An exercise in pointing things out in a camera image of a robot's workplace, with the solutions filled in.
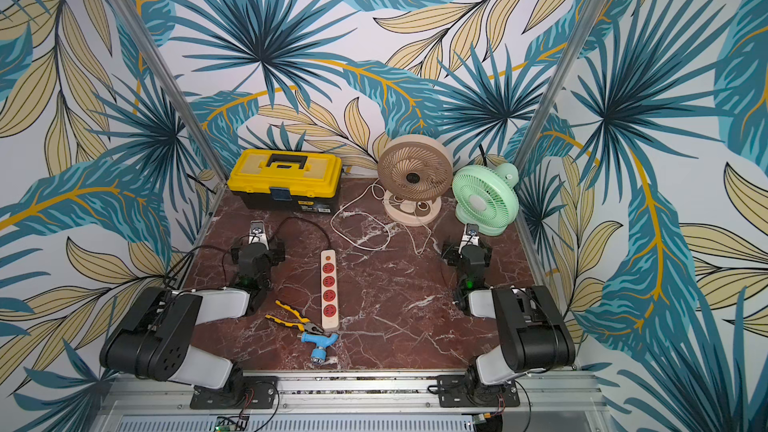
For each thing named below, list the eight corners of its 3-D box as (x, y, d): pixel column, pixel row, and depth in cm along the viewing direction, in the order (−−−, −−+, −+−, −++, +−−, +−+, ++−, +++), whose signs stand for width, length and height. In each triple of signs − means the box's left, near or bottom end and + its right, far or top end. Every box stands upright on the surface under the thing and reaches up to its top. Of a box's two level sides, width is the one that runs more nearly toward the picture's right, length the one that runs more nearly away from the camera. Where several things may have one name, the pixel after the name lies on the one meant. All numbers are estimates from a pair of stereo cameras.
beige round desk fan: (378, 225, 108) (378, 159, 83) (379, 202, 114) (378, 134, 89) (438, 225, 108) (456, 160, 83) (435, 202, 114) (451, 135, 89)
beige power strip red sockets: (323, 330, 85) (321, 326, 83) (322, 254, 100) (321, 250, 98) (340, 327, 85) (338, 324, 83) (336, 253, 100) (335, 248, 98)
